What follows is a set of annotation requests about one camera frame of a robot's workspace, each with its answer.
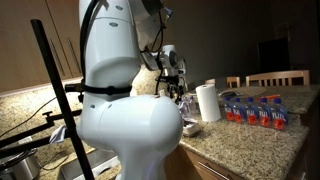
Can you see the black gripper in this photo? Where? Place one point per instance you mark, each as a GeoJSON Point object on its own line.
{"type": "Point", "coordinates": [175, 81]}

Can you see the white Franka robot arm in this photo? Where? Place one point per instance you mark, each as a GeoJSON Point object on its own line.
{"type": "Point", "coordinates": [133, 133]}

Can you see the white paper towel roll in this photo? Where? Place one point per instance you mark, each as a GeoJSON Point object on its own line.
{"type": "Point", "coordinates": [208, 103]}

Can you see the wooden slat-back chair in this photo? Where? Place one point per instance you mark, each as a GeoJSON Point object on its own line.
{"type": "Point", "coordinates": [210, 81]}
{"type": "Point", "coordinates": [233, 79]}
{"type": "Point", "coordinates": [276, 74]}

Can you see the Fiji water bottle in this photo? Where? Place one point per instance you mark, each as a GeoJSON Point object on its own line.
{"type": "Point", "coordinates": [229, 110]}
{"type": "Point", "coordinates": [237, 111]}
{"type": "Point", "coordinates": [251, 112]}
{"type": "Point", "coordinates": [279, 116]}
{"type": "Point", "coordinates": [265, 114]}

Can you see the wooden base cabinet drawers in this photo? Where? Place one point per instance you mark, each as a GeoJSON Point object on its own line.
{"type": "Point", "coordinates": [190, 166]}

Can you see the orange pen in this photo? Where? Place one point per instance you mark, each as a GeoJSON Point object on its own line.
{"type": "Point", "coordinates": [268, 97]}

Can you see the stainless steel sink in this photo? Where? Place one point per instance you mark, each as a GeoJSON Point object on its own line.
{"type": "Point", "coordinates": [90, 163]}

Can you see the black tripod pole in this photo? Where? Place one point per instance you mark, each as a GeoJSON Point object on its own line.
{"type": "Point", "coordinates": [63, 100]}

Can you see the white cloth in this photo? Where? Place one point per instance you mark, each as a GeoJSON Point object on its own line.
{"type": "Point", "coordinates": [58, 135]}

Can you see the stainless steel pot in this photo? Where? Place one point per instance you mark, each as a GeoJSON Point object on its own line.
{"type": "Point", "coordinates": [20, 166]}

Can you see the black exterior camera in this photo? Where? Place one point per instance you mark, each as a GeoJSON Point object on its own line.
{"type": "Point", "coordinates": [73, 88]}

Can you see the wooden wall cabinets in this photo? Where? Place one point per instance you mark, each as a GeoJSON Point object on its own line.
{"type": "Point", "coordinates": [23, 43]}

